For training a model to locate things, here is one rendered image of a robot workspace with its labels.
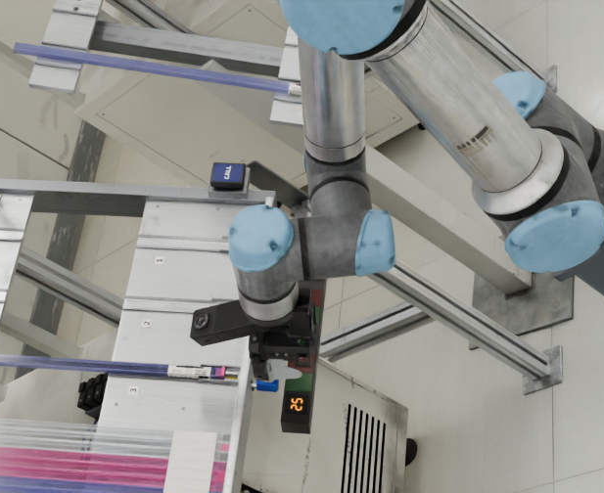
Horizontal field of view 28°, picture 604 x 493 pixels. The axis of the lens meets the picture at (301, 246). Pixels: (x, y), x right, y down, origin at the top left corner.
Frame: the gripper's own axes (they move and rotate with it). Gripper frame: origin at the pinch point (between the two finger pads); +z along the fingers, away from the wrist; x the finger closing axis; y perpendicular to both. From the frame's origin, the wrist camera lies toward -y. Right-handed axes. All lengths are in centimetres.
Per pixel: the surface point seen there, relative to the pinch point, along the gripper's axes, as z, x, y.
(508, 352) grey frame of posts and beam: 46, 32, 37
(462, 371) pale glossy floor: 70, 40, 29
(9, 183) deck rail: 0, 31, -45
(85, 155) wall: 182, 179, -101
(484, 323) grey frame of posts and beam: 41, 35, 32
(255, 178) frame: 2.9, 36.0, -6.2
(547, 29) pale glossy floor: 55, 121, 45
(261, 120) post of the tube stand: 9, 53, -8
